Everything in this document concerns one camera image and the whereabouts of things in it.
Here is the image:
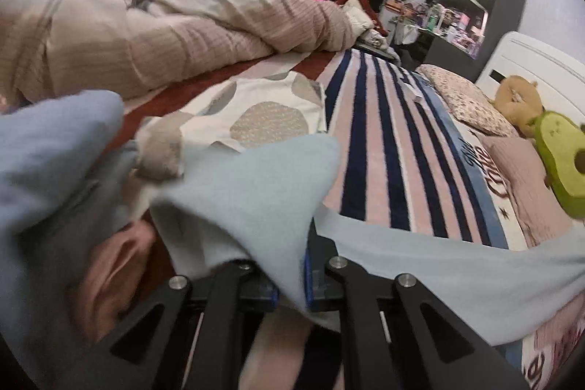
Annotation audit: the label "green avocado plush toy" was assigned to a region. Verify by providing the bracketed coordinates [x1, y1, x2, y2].
[525, 111, 585, 219]

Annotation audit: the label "brown plush toy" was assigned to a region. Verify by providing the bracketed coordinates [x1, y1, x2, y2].
[491, 76, 547, 130]

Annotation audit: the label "small white box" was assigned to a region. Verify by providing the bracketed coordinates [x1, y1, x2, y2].
[400, 79, 426, 103]

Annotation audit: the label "pink ribbed pillow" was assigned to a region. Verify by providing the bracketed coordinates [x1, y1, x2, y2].
[480, 134, 577, 249]

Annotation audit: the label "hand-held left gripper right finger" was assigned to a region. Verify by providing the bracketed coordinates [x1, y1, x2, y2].
[304, 220, 533, 390]

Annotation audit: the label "striped pink navy blanket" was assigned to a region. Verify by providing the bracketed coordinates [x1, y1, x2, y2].
[238, 49, 585, 390]

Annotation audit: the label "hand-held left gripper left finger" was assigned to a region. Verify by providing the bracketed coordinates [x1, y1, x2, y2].
[94, 260, 280, 390]

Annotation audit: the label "dark stool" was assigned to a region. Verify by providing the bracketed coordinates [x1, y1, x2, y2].
[354, 37, 400, 61]

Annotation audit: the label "floral pillow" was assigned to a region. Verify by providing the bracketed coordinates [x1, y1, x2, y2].
[416, 65, 519, 137]

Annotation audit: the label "white puffer jacket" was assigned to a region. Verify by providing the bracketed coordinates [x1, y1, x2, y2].
[343, 1, 378, 37]

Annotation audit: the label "brown patterned bed sheet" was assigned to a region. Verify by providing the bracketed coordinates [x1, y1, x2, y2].
[98, 49, 341, 308]

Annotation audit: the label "white spotted cloth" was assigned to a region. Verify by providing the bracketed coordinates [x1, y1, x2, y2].
[132, 72, 327, 181]

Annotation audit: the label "white headboard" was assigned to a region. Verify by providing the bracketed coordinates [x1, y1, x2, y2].
[475, 31, 585, 126]

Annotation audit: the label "pink striped duvet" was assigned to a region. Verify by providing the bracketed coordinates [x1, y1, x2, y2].
[0, 0, 366, 107]

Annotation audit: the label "grey cluttered desk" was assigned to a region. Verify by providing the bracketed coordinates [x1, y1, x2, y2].
[388, 0, 485, 59]

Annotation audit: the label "grey folded cloth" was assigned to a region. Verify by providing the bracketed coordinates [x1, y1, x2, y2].
[363, 27, 389, 48]

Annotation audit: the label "light blue pants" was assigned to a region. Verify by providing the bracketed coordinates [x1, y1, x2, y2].
[0, 88, 585, 390]

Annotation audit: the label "pink garment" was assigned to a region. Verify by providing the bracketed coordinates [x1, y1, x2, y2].
[75, 219, 158, 342]

